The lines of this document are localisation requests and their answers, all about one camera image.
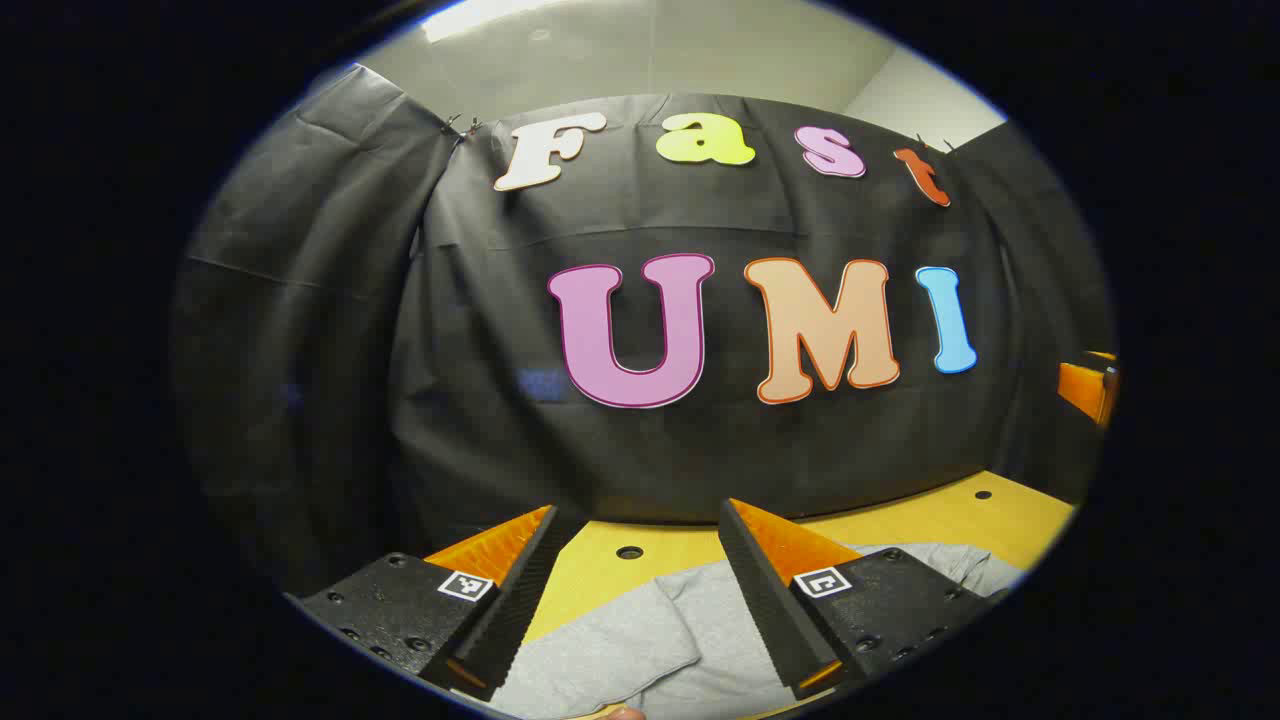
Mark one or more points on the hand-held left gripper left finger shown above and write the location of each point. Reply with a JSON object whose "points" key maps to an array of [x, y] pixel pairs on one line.
{"points": [[520, 600]]}

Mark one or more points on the black backdrop cloth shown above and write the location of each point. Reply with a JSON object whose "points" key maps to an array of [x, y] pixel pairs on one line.
{"points": [[500, 330]]}

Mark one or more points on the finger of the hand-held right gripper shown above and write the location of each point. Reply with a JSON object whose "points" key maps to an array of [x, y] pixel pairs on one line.
{"points": [[1085, 388]]}

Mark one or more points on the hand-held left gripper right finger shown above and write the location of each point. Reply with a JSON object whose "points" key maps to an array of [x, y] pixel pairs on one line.
{"points": [[765, 600]]}

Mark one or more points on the grey zip-neck sweatshirt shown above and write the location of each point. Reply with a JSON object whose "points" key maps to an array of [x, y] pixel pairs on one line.
{"points": [[650, 640]]}

